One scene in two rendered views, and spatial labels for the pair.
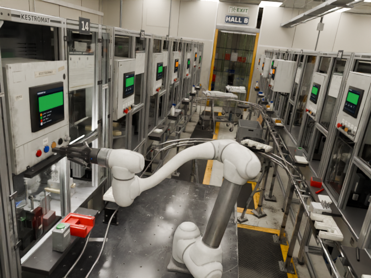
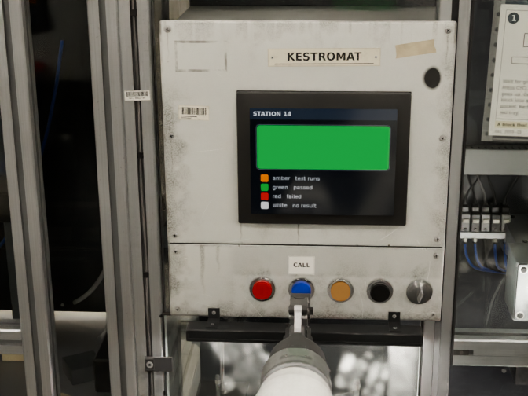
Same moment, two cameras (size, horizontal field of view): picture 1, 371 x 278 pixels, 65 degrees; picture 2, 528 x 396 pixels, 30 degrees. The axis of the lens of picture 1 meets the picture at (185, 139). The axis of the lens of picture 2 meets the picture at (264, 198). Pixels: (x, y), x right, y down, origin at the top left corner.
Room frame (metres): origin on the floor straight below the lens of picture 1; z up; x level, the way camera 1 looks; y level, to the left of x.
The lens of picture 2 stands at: (1.18, -0.72, 2.03)
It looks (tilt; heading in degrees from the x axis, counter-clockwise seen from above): 18 degrees down; 87
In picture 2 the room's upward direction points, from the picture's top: straight up
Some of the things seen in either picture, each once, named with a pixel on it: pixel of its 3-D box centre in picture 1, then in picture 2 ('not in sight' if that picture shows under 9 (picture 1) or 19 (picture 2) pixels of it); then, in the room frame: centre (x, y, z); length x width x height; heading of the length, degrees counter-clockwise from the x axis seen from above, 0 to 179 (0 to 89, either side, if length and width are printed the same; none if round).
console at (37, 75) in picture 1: (21, 109); (306, 155); (1.34, 0.78, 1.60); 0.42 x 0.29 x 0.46; 173
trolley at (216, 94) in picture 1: (218, 109); not in sight; (7.23, -0.74, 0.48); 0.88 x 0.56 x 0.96; 101
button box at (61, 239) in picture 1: (59, 236); not in sight; (1.26, 0.59, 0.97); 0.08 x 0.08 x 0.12; 83
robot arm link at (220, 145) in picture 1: (225, 149); not in sight; (1.53, -0.23, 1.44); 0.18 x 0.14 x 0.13; 119
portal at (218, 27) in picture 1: (231, 69); not in sight; (9.86, -1.27, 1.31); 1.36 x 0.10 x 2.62; 83
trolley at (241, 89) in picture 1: (234, 102); not in sight; (8.44, -1.30, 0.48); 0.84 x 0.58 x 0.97; 1
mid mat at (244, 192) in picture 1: (240, 193); not in sight; (3.78, -0.87, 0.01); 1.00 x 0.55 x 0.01; 173
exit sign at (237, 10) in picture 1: (238, 10); not in sight; (9.82, -1.20, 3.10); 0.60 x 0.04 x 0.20; 83
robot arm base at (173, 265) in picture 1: (184, 256); not in sight; (1.52, -0.07, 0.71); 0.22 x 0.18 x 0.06; 173
